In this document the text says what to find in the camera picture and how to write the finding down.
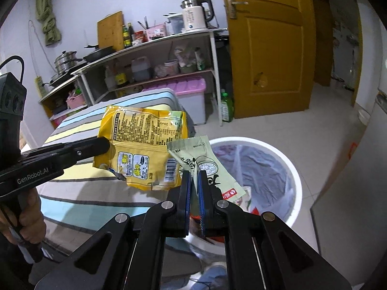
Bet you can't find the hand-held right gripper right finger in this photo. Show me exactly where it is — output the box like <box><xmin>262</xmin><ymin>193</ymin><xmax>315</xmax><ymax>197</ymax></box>
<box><xmin>197</xmin><ymin>171</ymin><xmax>354</xmax><ymax>290</ymax></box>

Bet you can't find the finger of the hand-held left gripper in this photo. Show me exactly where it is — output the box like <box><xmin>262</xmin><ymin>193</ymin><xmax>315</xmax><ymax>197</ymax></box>
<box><xmin>22</xmin><ymin>137</ymin><xmax>111</xmax><ymax>170</ymax></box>

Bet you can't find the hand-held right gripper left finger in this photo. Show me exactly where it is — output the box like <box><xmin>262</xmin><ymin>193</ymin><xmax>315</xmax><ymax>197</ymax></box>
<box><xmin>32</xmin><ymin>171</ymin><xmax>193</xmax><ymax>290</ymax></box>

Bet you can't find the pale green packet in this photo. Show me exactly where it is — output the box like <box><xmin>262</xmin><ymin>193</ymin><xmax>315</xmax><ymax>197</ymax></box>
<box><xmin>167</xmin><ymin>135</ymin><xmax>246</xmax><ymax>201</ymax></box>

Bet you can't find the yellow snack packet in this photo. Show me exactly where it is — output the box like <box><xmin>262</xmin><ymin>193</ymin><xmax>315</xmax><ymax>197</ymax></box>
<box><xmin>92</xmin><ymin>105</ymin><xmax>188</xmax><ymax>191</ymax></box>

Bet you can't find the white trash bin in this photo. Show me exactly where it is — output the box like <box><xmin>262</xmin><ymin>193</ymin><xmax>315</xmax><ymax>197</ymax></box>
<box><xmin>184</xmin><ymin>137</ymin><xmax>303</xmax><ymax>250</ymax></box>

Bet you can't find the person's left hand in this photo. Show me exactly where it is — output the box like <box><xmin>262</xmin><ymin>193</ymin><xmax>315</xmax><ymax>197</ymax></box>
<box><xmin>0</xmin><ymin>188</ymin><xmax>46</xmax><ymax>245</ymax></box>

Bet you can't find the striped blanket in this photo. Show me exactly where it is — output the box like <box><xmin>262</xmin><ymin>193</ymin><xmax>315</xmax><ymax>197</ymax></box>
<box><xmin>36</xmin><ymin>88</ymin><xmax>197</xmax><ymax>248</ymax></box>

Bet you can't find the pink basket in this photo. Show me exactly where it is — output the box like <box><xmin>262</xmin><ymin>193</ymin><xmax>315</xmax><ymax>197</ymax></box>
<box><xmin>66</xmin><ymin>93</ymin><xmax>84</xmax><ymax>109</ymax></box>

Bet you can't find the wooden cabinet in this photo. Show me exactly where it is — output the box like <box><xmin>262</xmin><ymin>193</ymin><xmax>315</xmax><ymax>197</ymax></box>
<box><xmin>38</xmin><ymin>75</ymin><xmax>88</xmax><ymax>129</ymax></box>

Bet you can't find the clear bin liner bag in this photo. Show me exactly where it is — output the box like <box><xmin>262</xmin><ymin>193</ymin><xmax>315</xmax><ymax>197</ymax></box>
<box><xmin>212</xmin><ymin>145</ymin><xmax>295</xmax><ymax>221</ymax></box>

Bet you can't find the black stove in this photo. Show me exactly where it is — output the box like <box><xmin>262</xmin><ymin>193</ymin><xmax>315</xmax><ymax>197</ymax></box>
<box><xmin>48</xmin><ymin>72</ymin><xmax>76</xmax><ymax>87</ymax></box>

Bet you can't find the clear plastic bottle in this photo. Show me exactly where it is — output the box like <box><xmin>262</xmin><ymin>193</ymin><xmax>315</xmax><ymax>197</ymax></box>
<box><xmin>104</xmin><ymin>66</ymin><xmax>117</xmax><ymax>91</ymax></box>

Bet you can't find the yellow label oil bottle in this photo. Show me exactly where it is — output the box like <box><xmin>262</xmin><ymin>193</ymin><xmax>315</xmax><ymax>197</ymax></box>
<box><xmin>114</xmin><ymin>66</ymin><xmax>127</xmax><ymax>89</ymax></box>

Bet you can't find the steel steamer pot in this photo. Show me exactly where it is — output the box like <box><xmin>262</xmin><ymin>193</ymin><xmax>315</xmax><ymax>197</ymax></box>
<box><xmin>54</xmin><ymin>51</ymin><xmax>83</xmax><ymax>74</ymax></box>

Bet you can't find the black frying pan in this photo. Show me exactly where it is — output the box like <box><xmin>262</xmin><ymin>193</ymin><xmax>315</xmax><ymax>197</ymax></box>
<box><xmin>83</xmin><ymin>46</ymin><xmax>117</xmax><ymax>62</ymax></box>

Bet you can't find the green plastic bottle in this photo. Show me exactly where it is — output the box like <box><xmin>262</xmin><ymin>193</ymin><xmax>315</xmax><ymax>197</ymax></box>
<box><xmin>219</xmin><ymin>89</ymin><xmax>235</xmax><ymax>123</ymax></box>

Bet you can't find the pink lidded storage box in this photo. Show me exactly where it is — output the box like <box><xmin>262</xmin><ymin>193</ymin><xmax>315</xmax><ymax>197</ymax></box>
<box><xmin>141</xmin><ymin>78</ymin><xmax>207</xmax><ymax>125</ymax></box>

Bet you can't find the white tub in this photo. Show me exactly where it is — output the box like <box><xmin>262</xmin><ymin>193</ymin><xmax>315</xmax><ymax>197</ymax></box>
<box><xmin>164</xmin><ymin>60</ymin><xmax>179</xmax><ymax>75</ymax></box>

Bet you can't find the wooden cutting board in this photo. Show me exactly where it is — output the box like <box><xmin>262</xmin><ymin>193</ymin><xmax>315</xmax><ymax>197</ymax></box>
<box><xmin>97</xmin><ymin>11</ymin><xmax>125</xmax><ymax>50</ymax></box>

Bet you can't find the white metal rack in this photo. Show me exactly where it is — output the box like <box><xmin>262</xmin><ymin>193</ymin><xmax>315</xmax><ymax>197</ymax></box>
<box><xmin>71</xmin><ymin>28</ymin><xmax>229</xmax><ymax>127</ymax></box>

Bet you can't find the pink chopstick holder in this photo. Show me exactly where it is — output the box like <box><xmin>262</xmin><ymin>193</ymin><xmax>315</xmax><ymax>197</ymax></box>
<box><xmin>145</xmin><ymin>22</ymin><xmax>168</xmax><ymax>41</ymax></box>

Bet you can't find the green white bottle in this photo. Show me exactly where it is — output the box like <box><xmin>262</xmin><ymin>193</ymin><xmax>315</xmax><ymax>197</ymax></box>
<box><xmin>195</xmin><ymin>47</ymin><xmax>206</xmax><ymax>71</ymax></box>

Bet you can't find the green hanging cloth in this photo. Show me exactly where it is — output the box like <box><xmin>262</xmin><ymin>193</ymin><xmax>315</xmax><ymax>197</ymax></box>
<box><xmin>36</xmin><ymin>0</ymin><xmax>62</xmax><ymax>46</ymax></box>

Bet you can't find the silver refrigerator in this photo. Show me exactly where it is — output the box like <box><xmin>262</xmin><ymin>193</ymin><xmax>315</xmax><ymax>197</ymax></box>
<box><xmin>310</xmin><ymin>91</ymin><xmax>387</xmax><ymax>290</ymax></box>

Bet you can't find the clear plastic container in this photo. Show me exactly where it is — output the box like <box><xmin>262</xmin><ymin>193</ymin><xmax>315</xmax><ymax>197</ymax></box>
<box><xmin>167</xmin><ymin>13</ymin><xmax>185</xmax><ymax>35</ymax></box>

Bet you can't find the wooden door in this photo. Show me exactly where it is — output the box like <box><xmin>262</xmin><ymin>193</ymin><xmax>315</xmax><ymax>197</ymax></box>
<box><xmin>219</xmin><ymin>0</ymin><xmax>315</xmax><ymax>120</ymax></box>

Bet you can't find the white electric kettle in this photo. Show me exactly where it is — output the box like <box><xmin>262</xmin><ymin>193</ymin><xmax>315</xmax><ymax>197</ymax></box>
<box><xmin>181</xmin><ymin>0</ymin><xmax>215</xmax><ymax>33</ymax></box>

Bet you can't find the black cable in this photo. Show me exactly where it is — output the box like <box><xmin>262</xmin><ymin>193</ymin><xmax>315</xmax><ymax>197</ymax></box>
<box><xmin>0</xmin><ymin>55</ymin><xmax>25</xmax><ymax>82</ymax></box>

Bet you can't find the metal door handle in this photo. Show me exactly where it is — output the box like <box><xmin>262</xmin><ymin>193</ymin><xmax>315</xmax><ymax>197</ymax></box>
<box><xmin>227</xmin><ymin>0</ymin><xmax>249</xmax><ymax>19</ymax></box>

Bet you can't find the wooden door frame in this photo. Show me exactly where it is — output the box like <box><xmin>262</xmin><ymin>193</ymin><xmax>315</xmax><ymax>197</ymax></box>
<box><xmin>308</xmin><ymin>0</ymin><xmax>363</xmax><ymax>106</ymax></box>

